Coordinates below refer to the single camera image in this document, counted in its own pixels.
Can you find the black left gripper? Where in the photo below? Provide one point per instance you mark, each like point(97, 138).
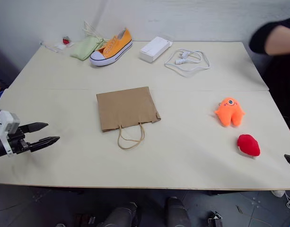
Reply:
point(16, 141)

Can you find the person's bare forearm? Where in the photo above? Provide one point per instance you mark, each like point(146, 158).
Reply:
point(280, 40)

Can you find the white shoe on floor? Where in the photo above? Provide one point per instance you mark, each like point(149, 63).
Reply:
point(277, 193)

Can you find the red plush toy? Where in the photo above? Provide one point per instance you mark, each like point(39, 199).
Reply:
point(248, 145)

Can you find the orange plush monster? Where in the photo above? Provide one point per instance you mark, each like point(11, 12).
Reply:
point(229, 111)

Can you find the person in black clothing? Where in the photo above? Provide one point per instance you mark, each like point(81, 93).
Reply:
point(283, 75)

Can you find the thin white stick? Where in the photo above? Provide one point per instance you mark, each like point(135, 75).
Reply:
point(49, 46)

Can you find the small white packet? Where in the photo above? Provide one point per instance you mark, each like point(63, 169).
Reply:
point(60, 46)

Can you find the small black and white device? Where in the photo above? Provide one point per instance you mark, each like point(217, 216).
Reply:
point(215, 218)

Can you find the small red packaged item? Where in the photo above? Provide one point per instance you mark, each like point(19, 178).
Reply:
point(65, 40)

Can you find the orange canvas sneaker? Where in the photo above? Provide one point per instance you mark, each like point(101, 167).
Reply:
point(111, 49)

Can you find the dark rounded shape under table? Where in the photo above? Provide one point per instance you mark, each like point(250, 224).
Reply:
point(178, 212)
point(121, 215)

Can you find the white cardboard box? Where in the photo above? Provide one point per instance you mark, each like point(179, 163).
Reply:
point(154, 48)

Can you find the clear plastic box lid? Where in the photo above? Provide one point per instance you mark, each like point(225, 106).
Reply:
point(169, 37)

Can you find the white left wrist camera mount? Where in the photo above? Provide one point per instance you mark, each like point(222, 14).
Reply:
point(7, 121)

